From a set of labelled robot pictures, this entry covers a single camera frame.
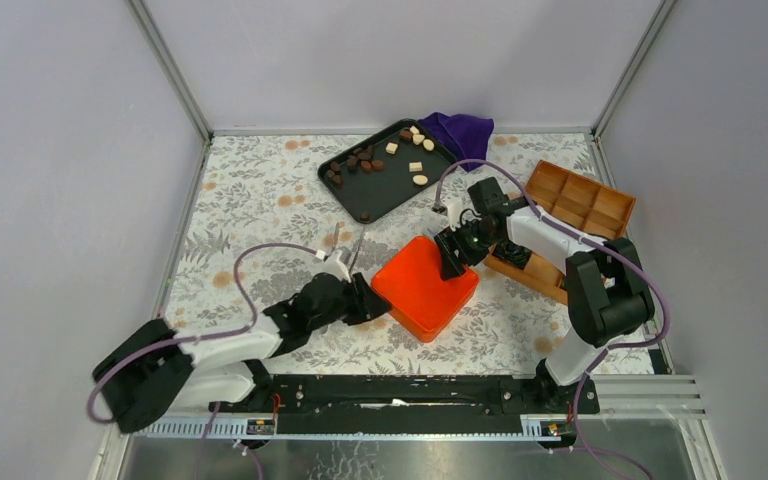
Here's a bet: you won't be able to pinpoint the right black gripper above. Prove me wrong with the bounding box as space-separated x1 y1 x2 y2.
433 218 500 282

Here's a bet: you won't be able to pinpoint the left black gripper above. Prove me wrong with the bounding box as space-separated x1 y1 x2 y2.
308 273 393 334

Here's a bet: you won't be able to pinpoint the orange box lid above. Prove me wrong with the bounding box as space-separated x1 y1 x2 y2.
370 235 481 336

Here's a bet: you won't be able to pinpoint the white metal tongs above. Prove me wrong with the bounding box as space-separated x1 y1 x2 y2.
329 225 367 279

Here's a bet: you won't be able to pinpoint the orange chocolate box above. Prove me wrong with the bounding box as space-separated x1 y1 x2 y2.
387 290 474 343

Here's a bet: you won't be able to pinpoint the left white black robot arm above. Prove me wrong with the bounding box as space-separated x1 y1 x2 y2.
92 273 392 433

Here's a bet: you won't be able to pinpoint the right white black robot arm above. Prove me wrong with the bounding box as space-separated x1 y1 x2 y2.
432 177 655 412

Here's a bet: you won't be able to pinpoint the white oval chocolate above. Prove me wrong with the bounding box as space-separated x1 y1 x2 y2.
412 174 428 186

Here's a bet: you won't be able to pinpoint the black tray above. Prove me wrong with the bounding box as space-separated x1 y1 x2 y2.
316 118 454 224

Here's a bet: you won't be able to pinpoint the floral table mat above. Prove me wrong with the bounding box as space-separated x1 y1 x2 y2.
148 132 654 376

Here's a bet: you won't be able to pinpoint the purple cloth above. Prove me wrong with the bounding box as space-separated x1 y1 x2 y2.
418 112 495 172

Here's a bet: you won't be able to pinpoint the wooden compartment organizer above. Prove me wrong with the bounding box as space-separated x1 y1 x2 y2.
484 160 636 304

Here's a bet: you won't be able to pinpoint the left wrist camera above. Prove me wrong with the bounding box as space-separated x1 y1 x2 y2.
321 247 352 282

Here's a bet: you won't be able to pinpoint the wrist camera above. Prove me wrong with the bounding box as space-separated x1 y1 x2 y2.
434 199 465 231
321 247 352 282

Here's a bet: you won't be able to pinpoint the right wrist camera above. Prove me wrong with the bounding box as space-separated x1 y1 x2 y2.
434 199 465 231

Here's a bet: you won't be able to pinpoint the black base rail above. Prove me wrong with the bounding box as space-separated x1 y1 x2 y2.
217 374 600 435

